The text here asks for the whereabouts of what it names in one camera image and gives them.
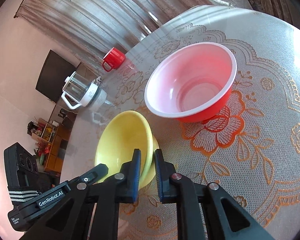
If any beige window curtain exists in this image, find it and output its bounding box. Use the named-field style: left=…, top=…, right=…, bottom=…
left=16, top=0, right=250, bottom=74

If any red plastic bowl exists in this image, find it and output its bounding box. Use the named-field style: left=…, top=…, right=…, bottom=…
left=144, top=42, right=237, bottom=122

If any white glass electric kettle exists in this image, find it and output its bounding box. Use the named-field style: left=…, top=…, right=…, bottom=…
left=61, top=72, right=107, bottom=111

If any yellow plastic bowl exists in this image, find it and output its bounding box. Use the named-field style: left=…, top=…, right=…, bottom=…
left=95, top=111, right=159, bottom=189

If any black wall television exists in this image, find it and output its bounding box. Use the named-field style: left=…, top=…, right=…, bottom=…
left=36, top=50, right=76, bottom=103

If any red mug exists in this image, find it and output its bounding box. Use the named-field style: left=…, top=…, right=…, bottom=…
left=102, top=47, right=126, bottom=72

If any lace patterned tablecloth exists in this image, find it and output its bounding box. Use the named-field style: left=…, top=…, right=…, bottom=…
left=95, top=22, right=300, bottom=239

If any orange wooden cabinet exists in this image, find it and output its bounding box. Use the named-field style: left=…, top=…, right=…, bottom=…
left=44, top=125, right=71, bottom=174

